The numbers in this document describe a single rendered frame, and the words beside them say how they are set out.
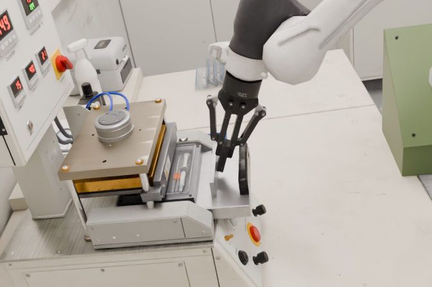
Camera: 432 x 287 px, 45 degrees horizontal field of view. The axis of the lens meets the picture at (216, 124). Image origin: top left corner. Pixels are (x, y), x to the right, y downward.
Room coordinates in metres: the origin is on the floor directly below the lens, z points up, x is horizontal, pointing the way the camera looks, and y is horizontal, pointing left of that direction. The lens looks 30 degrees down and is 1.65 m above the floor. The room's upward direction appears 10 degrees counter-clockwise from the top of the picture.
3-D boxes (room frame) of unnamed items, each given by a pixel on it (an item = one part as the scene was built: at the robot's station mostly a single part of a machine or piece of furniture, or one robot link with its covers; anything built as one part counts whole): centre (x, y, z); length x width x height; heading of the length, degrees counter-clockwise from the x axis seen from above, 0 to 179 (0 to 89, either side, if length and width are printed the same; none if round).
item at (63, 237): (0.99, 0.25, 0.93); 0.46 x 0.35 x 0.01; 82
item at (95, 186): (0.99, 0.21, 1.07); 0.22 x 0.17 x 0.10; 172
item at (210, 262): (1.00, 0.20, 0.84); 0.53 x 0.37 x 0.17; 82
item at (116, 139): (1.01, 0.24, 1.08); 0.31 x 0.24 x 0.13; 172
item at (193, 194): (0.97, 0.14, 0.98); 0.20 x 0.17 x 0.03; 172
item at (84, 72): (1.81, 0.44, 0.92); 0.09 x 0.08 x 0.25; 134
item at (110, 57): (1.97, 0.43, 0.88); 0.25 x 0.20 x 0.17; 80
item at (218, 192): (0.96, 0.09, 0.97); 0.30 x 0.22 x 0.08; 82
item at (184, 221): (0.83, 0.17, 0.97); 0.25 x 0.05 x 0.07; 82
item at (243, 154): (0.95, -0.04, 0.99); 0.15 x 0.02 x 0.04; 172
